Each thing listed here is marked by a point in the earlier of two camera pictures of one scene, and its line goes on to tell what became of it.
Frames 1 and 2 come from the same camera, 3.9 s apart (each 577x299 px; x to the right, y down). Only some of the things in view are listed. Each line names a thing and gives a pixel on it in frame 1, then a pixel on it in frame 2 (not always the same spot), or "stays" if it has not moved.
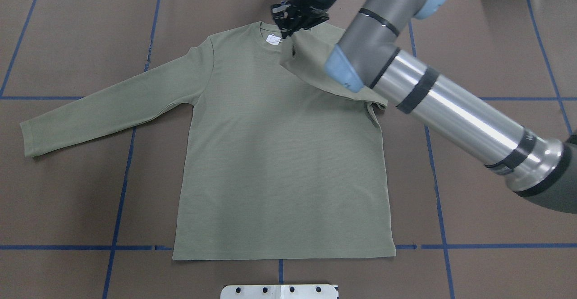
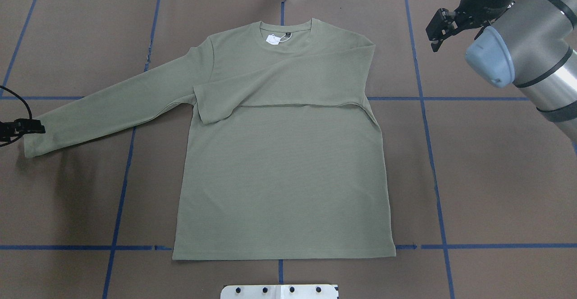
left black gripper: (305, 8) → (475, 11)
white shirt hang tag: (273, 39) stays
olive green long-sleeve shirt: (278, 158) stays
